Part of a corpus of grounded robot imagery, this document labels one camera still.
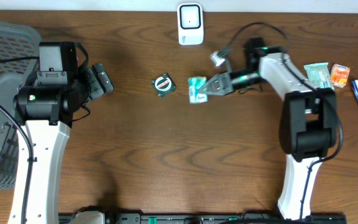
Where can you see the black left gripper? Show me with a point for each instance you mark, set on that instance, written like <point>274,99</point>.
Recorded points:
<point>93,77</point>

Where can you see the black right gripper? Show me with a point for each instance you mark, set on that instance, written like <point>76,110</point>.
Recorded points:
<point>221,84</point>

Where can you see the green white tissue pack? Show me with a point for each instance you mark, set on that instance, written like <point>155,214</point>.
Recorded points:
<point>194,84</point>

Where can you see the dark green round-logo packet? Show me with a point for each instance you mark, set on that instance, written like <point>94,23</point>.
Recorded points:
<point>163,85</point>

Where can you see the teal candy pouch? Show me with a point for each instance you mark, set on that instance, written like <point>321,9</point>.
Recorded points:
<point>318,73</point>

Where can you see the small orange white packet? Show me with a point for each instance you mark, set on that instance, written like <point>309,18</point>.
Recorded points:
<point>339,75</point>

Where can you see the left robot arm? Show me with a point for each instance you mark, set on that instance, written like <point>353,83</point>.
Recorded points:
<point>44,109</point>

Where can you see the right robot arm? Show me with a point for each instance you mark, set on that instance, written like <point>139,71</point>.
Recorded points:
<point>307,125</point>

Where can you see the white barcode scanner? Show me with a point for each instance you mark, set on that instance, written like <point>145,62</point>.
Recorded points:
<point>190,24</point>

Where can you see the grey plastic shopping basket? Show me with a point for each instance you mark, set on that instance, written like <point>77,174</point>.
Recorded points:
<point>19,45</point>

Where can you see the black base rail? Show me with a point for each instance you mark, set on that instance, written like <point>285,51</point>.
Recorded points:
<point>247,217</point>

